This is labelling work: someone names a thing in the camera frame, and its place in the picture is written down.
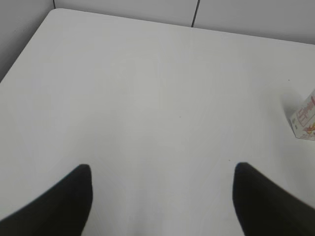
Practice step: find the white yili yogurt bottle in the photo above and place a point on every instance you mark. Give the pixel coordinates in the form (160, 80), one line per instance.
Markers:
(303, 120)

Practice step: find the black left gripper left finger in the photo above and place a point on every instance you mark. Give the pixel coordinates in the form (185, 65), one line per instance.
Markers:
(62, 210)

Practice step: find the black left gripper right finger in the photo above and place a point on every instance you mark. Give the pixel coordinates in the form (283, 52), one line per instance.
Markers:
(265, 209)

